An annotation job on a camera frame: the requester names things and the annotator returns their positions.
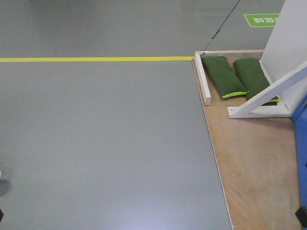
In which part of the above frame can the blue door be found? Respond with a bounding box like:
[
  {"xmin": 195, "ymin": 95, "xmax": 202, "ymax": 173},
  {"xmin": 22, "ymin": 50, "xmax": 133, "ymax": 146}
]
[{"xmin": 292, "ymin": 96, "xmax": 307, "ymax": 207}]

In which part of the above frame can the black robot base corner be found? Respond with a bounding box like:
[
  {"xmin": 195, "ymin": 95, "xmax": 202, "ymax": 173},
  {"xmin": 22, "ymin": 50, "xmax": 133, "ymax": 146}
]
[{"xmin": 0, "ymin": 209, "xmax": 4, "ymax": 222}]

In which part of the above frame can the left green sandbag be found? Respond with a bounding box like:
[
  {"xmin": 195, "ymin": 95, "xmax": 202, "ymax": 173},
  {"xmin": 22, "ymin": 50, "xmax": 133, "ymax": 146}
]
[{"xmin": 201, "ymin": 55, "xmax": 249, "ymax": 99}]

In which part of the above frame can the green sandbag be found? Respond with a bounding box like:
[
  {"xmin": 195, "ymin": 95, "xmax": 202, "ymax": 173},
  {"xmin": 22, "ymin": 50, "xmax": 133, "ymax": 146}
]
[
  {"xmin": 201, "ymin": 55, "xmax": 249, "ymax": 99},
  {"xmin": 233, "ymin": 58, "xmax": 270, "ymax": 100}
]

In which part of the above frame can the right green sandbag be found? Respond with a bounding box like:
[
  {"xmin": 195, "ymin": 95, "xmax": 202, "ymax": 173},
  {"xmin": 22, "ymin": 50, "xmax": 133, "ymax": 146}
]
[{"xmin": 233, "ymin": 58, "xmax": 270, "ymax": 100}]

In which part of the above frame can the plywood base platform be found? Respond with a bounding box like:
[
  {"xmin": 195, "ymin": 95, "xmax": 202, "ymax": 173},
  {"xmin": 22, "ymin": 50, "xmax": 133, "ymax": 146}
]
[{"xmin": 191, "ymin": 49, "xmax": 303, "ymax": 230}]

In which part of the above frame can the white rail far edge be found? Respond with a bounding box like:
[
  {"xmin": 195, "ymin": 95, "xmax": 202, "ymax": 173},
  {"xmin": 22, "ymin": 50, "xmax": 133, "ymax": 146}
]
[{"xmin": 193, "ymin": 52, "xmax": 212, "ymax": 106}]

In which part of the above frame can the white door frame far brace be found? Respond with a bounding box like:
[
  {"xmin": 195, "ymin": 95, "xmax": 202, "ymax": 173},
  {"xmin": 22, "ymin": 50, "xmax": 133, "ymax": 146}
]
[{"xmin": 227, "ymin": 62, "xmax": 307, "ymax": 118}]

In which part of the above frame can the black cable on floor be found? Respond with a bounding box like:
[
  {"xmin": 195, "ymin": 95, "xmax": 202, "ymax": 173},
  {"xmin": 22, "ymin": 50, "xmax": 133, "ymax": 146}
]
[{"xmin": 203, "ymin": 0, "xmax": 241, "ymax": 51}]

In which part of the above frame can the black robot part with cable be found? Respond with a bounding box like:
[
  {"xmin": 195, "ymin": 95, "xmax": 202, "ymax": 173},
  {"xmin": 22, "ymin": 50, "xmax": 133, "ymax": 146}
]
[{"xmin": 295, "ymin": 206, "xmax": 307, "ymax": 228}]

